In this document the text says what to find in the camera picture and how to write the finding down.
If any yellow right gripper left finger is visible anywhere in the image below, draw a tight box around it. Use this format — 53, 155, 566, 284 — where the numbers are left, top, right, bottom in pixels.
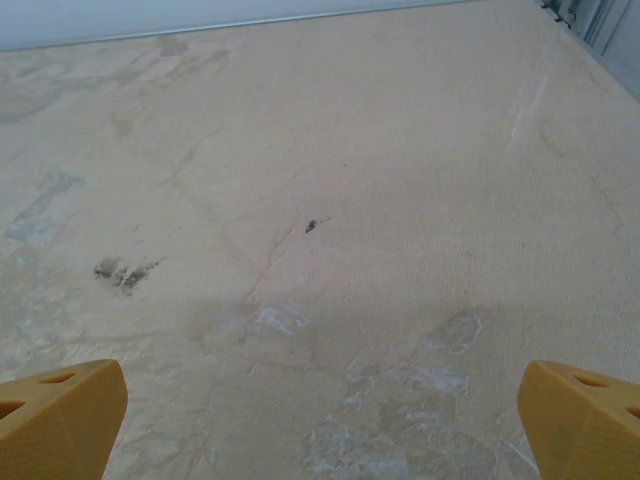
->
0, 358, 129, 480

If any aluminium right side rail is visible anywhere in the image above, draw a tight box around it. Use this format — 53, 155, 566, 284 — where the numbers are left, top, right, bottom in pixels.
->
534, 0, 640, 104

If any aluminium table end rail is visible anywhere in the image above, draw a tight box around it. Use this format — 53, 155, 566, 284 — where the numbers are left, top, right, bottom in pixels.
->
0, 0, 481, 53

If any white back panel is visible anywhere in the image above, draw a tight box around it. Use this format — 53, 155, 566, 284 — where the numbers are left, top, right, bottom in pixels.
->
0, 0, 451, 49

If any ribbed right enclosure panel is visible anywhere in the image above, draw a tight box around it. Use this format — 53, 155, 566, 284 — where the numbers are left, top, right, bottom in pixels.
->
544, 0, 640, 61

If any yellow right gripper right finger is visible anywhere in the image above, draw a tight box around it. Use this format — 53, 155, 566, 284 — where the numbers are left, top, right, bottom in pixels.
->
517, 359, 640, 480

